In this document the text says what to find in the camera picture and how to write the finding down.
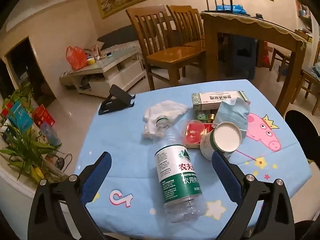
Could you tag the grey sofa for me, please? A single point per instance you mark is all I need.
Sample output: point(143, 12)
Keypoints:
point(117, 36)

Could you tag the white paper cup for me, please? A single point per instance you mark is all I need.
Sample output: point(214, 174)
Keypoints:
point(226, 136)

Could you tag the blue cartoon tablecloth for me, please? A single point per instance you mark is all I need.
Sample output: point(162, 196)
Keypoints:
point(125, 142)

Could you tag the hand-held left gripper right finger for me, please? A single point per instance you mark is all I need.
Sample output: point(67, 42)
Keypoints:
point(225, 172)

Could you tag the clear cup with red lid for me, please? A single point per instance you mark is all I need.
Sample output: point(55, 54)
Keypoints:
point(193, 132)

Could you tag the orange plastic bag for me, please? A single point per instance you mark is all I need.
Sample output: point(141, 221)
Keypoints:
point(76, 57)

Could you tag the small wooden chair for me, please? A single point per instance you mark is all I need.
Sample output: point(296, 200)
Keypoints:
point(280, 55)
point(307, 80)

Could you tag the blue plastic bag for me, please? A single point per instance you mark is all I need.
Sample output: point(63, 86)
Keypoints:
point(232, 8)

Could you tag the green and white medicine box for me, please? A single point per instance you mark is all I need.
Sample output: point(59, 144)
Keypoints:
point(212, 99)

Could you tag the green leafy potted plant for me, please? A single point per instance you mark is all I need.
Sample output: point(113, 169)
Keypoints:
point(22, 95)

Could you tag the white coffee table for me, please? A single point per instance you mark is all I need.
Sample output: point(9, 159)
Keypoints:
point(112, 67)

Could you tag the small green box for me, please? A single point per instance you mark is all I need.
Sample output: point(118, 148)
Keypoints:
point(200, 115)

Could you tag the black phone stand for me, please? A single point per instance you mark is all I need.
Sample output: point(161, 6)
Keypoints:
point(117, 100)

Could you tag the crumpled white tissue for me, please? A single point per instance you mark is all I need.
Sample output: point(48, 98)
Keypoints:
point(165, 110)

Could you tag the black router with antennas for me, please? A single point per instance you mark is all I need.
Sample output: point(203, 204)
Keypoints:
point(207, 2)

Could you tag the green bamboo plant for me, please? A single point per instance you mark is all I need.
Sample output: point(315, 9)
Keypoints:
point(27, 150)

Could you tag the red packet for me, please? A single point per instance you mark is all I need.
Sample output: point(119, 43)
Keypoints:
point(207, 128)

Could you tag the blue face mask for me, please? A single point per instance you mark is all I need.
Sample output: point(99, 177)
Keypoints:
point(230, 115)

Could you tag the small yellow cup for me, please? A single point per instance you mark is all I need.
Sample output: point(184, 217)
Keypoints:
point(90, 61)

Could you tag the cream lace table cover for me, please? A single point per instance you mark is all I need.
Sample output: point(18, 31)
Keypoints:
point(250, 20)

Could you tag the clear plastic bottle green label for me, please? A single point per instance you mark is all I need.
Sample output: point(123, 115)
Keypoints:
point(177, 175)

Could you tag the teal cardboard box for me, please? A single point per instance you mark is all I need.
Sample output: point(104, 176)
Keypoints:
point(18, 115)

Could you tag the wooden slat-back chair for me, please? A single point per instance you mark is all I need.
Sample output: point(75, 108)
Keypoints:
point(185, 25)
point(175, 55)

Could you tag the wall shelf with items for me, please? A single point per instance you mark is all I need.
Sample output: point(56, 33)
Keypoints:
point(303, 12)

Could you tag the red bag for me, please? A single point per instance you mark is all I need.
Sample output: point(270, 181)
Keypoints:
point(265, 58)

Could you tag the red cardboard box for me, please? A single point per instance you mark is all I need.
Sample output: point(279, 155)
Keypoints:
point(43, 116)

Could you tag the wooden dining table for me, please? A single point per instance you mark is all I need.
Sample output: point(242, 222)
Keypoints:
point(250, 30)

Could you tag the small gold foil item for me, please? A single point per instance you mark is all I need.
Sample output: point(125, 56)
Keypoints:
point(211, 117)

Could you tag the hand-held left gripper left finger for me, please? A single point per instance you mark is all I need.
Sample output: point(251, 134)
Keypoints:
point(100, 172)

